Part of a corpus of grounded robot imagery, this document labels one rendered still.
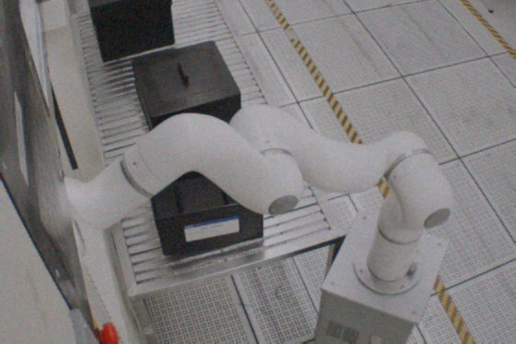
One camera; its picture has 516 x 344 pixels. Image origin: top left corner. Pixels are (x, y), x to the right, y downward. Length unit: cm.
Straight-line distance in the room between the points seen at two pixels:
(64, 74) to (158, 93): 56
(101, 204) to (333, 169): 42
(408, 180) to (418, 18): 254
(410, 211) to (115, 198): 60
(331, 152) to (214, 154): 25
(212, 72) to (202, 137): 98
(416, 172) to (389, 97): 191
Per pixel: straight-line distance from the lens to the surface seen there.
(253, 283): 248
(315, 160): 117
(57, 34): 136
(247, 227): 163
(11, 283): 46
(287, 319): 241
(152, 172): 103
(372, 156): 123
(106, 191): 108
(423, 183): 129
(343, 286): 162
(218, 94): 190
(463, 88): 336
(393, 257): 153
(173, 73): 199
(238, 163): 103
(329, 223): 172
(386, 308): 160
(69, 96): 148
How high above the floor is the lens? 216
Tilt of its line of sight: 48 degrees down
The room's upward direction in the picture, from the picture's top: 1 degrees counter-clockwise
